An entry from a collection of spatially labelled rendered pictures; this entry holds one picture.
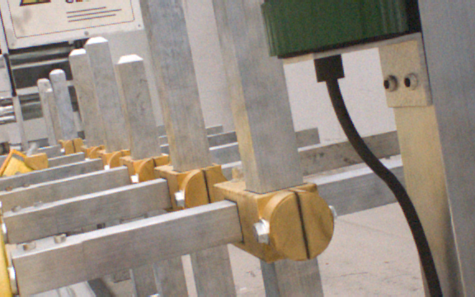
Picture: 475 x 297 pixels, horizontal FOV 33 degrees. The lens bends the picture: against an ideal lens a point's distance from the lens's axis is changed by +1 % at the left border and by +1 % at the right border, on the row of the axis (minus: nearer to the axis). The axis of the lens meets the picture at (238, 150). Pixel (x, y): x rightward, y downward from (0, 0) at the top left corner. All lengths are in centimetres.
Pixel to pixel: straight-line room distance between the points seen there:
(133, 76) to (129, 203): 26
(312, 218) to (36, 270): 20
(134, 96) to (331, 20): 76
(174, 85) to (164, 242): 25
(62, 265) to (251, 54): 21
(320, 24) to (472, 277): 13
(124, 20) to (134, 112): 184
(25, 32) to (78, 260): 228
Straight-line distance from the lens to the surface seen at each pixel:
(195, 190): 79
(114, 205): 85
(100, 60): 131
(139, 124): 106
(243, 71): 57
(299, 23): 32
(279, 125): 58
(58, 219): 84
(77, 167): 134
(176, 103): 81
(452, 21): 35
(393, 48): 36
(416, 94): 35
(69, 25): 286
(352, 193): 65
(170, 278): 109
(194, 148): 82
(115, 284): 158
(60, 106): 205
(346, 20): 31
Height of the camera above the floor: 106
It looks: 6 degrees down
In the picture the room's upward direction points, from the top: 10 degrees counter-clockwise
